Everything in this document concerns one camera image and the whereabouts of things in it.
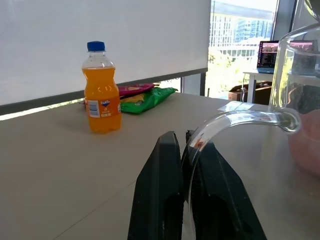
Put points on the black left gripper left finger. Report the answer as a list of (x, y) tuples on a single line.
[(157, 190)]

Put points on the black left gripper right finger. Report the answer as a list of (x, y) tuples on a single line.
[(220, 197)]

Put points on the clear glass pitcher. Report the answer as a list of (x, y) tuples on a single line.
[(287, 82)]

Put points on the pink bowl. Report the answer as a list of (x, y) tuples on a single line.
[(306, 145)]

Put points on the green snack bag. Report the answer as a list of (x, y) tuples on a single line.
[(146, 99)]

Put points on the magenta snack bag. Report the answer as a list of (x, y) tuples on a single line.
[(135, 89)]

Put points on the brown cardboard box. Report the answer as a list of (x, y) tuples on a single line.
[(247, 93)]

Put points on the orange Fanta soda bottle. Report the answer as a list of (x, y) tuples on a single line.
[(101, 95)]

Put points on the white side table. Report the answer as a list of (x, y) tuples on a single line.
[(257, 80)]

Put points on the open laptop computer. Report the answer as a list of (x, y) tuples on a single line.
[(267, 56)]

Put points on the white roller window blind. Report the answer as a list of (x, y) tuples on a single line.
[(100, 45)]

